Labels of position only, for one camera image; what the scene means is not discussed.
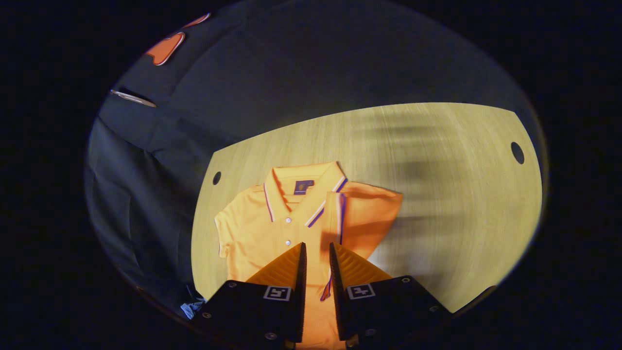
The light blue cloth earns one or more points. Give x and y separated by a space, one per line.
192 308

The black backdrop cloth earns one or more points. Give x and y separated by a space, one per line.
291 73

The yellow polo T-shirt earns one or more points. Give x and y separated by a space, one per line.
252 228

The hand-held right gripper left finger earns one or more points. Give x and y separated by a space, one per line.
300 291

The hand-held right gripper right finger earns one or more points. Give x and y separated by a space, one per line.
336 291

